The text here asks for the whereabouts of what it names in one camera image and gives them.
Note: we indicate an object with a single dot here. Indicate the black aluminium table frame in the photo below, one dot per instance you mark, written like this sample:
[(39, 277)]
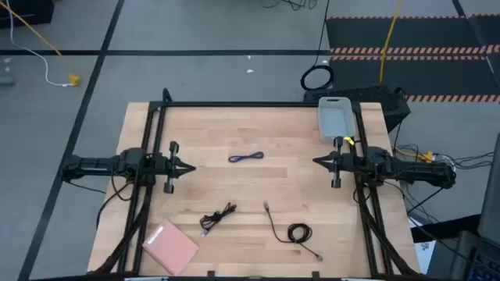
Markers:
[(234, 104)]

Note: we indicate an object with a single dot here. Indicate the yellow plug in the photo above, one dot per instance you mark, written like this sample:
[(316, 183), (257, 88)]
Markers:
[(74, 80)]

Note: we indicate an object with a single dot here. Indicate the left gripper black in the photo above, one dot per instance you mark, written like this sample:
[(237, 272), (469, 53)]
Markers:
[(171, 168)]

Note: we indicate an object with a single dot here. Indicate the black keyboard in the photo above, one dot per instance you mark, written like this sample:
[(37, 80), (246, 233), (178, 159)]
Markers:
[(486, 269)]

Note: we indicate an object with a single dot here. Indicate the black box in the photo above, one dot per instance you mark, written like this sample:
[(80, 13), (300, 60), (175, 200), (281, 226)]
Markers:
[(35, 11)]

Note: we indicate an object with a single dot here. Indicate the black perforated computer case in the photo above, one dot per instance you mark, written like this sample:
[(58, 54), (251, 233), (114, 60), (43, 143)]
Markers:
[(375, 95)]

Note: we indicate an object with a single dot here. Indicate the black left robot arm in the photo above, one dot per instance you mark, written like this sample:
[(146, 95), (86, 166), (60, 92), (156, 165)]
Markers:
[(97, 164)]

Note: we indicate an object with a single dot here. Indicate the grey plastic bin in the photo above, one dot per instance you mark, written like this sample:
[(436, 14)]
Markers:
[(336, 117)]

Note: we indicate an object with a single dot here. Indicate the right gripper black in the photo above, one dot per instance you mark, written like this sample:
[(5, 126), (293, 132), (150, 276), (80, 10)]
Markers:
[(339, 164)]

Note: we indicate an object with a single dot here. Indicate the pink notebook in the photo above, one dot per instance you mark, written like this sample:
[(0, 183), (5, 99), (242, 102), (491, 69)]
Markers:
[(170, 247)]

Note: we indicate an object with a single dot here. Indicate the dark grey desk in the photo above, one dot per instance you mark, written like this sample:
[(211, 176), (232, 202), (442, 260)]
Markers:
[(449, 261)]

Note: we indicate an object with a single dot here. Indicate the small grey object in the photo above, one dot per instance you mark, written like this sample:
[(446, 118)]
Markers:
[(6, 80)]

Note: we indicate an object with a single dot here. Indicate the yellow tag on right arm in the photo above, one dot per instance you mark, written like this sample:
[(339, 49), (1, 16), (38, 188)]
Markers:
[(348, 141)]

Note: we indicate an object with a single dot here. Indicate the white printed paper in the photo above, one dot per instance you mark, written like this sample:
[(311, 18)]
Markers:
[(423, 253)]

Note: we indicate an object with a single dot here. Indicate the black hazard-striped floor mat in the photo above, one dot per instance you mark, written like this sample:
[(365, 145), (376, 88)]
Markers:
[(429, 35)]

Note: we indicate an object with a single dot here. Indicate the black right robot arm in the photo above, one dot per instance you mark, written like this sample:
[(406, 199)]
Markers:
[(410, 169)]

